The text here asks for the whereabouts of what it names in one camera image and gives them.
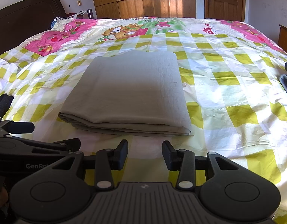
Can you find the wooden nightstand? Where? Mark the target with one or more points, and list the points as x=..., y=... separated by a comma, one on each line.
x=285, y=39

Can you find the wooden door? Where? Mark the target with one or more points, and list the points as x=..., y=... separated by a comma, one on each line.
x=225, y=1

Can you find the black fuzzy cloth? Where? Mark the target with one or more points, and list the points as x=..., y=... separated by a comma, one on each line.
x=2, y=105

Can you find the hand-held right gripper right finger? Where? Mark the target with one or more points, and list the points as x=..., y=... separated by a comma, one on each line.
x=170, y=156

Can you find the wooden wardrobe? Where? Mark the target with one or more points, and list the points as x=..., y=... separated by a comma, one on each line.
x=143, y=0

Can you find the dark flask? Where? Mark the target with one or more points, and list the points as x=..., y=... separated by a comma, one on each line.
x=90, y=14

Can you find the dark wooden headboard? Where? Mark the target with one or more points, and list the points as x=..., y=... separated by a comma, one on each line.
x=22, y=21

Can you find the printed checked quilt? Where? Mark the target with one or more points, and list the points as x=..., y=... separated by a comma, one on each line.
x=227, y=74

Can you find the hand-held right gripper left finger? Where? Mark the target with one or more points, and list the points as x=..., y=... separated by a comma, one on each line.
x=119, y=155

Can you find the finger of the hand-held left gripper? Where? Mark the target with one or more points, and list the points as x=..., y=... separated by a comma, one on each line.
x=62, y=144
x=21, y=127

